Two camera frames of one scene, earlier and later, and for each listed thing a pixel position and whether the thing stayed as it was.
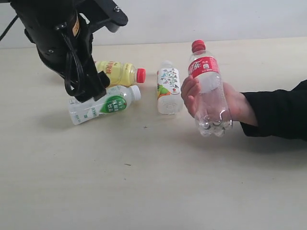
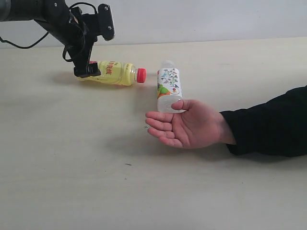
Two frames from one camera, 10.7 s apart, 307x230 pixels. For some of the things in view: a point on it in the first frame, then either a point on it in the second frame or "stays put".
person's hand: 190,87 -> 200,126
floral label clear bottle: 169,89 stays put
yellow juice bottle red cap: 122,74 stays put
